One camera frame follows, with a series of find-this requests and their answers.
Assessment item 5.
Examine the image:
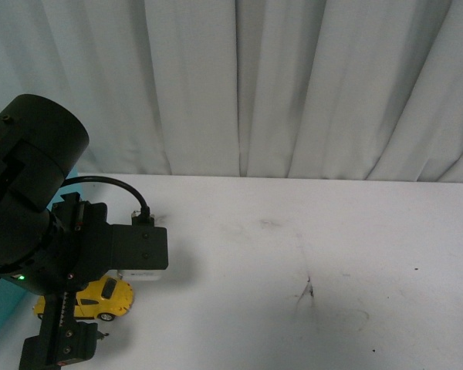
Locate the yellow beetle toy car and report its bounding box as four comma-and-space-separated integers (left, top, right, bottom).
32, 274, 134, 321

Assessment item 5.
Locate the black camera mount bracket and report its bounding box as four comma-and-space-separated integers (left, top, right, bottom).
110, 214, 169, 271

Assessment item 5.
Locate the white pleated curtain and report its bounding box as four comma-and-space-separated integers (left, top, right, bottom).
0, 1, 463, 183

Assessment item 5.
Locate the black camera cable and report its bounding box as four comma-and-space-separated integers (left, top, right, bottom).
63, 176, 152, 223

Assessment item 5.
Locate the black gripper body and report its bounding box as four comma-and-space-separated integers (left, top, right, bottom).
19, 194, 110, 369

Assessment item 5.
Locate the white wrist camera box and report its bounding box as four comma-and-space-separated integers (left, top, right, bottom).
117, 270, 163, 281

